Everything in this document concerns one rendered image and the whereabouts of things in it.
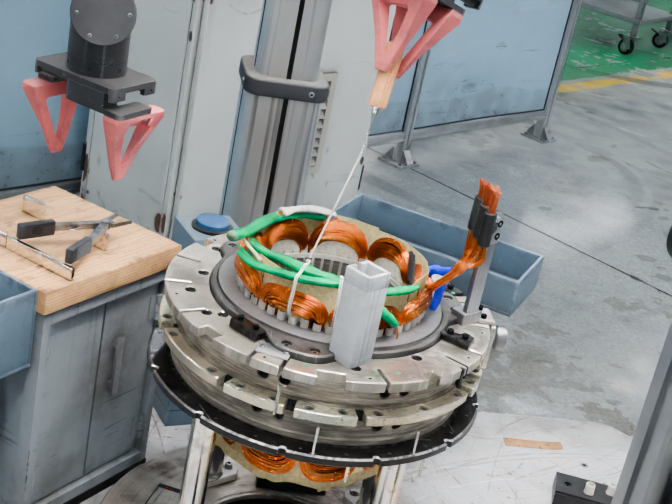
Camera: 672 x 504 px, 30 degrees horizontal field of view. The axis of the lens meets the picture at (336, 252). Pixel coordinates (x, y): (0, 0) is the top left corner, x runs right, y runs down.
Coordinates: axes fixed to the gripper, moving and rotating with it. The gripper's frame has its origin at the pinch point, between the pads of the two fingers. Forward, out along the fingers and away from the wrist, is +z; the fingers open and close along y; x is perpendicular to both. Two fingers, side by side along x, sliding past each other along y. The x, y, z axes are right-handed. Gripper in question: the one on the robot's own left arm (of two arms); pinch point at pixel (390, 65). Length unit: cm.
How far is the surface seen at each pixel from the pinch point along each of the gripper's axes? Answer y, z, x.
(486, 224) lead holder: 9.7, 9.9, -9.7
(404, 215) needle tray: 37.9, 12.9, 22.9
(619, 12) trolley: 583, -143, 374
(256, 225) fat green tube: -0.1, 18.4, 8.0
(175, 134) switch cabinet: 139, 20, 193
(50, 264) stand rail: -10.2, 29.8, 22.1
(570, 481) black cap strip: 57, 35, -3
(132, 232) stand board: 2.2, 25.3, 27.5
